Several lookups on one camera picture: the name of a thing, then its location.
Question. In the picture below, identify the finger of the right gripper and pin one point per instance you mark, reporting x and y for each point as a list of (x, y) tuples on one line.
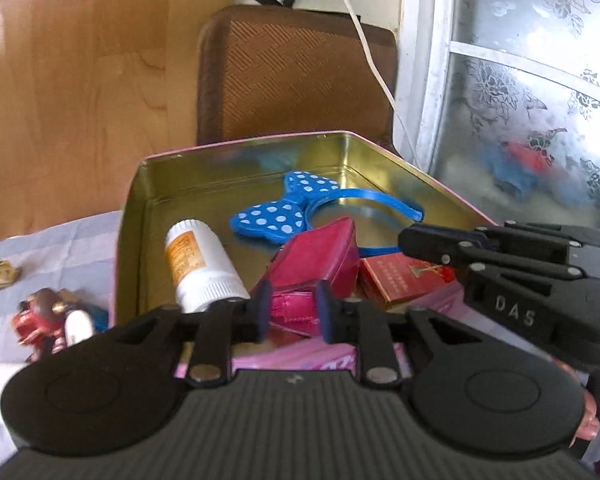
[(516, 234), (460, 249)]

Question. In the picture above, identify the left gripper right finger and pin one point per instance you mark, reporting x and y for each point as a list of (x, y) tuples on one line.
[(358, 323)]

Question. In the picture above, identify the right hand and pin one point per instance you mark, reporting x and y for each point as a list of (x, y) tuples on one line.
[(589, 425)]

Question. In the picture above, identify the red card box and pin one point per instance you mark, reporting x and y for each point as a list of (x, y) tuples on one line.
[(389, 280)]

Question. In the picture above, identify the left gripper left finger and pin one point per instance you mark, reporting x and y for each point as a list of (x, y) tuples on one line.
[(215, 331)]

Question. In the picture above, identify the blue polka dot bow headband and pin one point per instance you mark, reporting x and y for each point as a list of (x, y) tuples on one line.
[(278, 221)]

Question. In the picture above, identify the wooden board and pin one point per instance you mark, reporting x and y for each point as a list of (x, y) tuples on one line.
[(88, 88)]

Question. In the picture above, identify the pink leather pouch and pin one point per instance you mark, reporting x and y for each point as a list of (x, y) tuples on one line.
[(328, 253)]

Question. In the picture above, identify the white pill bottle orange label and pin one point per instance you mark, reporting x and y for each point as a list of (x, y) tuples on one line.
[(201, 270)]

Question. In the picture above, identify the pink macaron biscuit tin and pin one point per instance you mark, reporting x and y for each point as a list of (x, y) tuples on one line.
[(261, 182)]

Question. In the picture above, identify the frosted glass window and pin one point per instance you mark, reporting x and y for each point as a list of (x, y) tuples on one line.
[(500, 101)]

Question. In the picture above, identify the red toy figure keychain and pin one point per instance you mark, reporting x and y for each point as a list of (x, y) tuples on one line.
[(50, 320)]

